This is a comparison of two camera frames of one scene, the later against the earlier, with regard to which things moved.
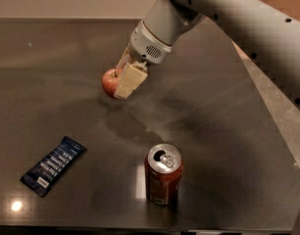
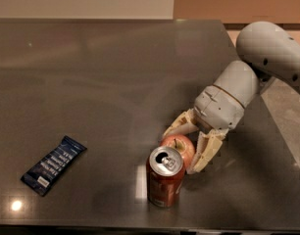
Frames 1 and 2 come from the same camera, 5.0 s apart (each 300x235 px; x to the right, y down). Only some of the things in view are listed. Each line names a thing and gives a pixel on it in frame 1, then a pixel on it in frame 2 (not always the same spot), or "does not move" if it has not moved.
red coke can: [163, 168] does not move
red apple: [110, 80] -> [182, 144]
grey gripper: [146, 45] -> [219, 108]
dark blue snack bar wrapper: [52, 165] does not move
